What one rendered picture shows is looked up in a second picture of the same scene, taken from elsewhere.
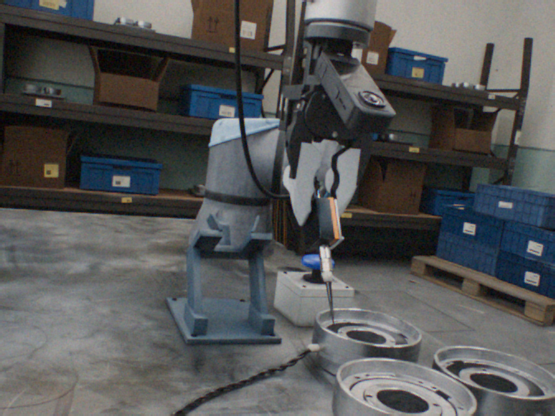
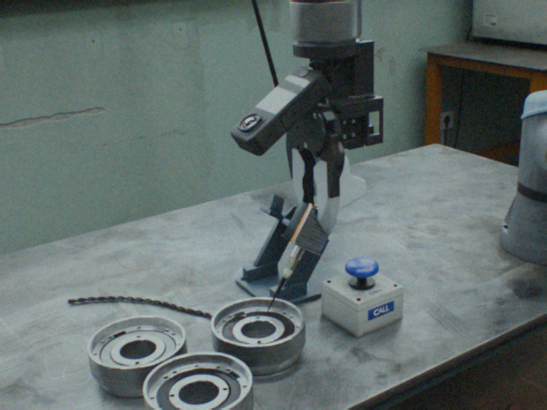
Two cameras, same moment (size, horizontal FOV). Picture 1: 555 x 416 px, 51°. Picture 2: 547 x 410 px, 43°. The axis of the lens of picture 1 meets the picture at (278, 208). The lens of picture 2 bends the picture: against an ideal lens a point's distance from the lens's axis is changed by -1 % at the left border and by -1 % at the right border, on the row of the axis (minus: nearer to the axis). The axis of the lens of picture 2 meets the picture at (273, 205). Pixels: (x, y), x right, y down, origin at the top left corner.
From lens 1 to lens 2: 0.93 m
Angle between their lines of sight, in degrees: 79
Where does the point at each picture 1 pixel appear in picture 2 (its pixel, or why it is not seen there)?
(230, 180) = (521, 166)
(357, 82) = (270, 103)
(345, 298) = (352, 308)
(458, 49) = not seen: outside the picture
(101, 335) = (225, 257)
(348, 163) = (320, 175)
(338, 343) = (218, 316)
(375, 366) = (180, 333)
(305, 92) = not seen: hidden behind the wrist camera
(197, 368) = (198, 293)
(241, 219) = (524, 213)
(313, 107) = not seen: hidden behind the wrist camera
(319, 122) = (295, 133)
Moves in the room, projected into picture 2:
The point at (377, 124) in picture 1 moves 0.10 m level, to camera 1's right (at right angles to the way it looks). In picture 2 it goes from (243, 146) to (258, 176)
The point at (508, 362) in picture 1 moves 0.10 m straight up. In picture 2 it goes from (243, 399) to (237, 307)
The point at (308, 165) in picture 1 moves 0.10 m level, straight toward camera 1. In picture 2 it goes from (298, 170) to (211, 176)
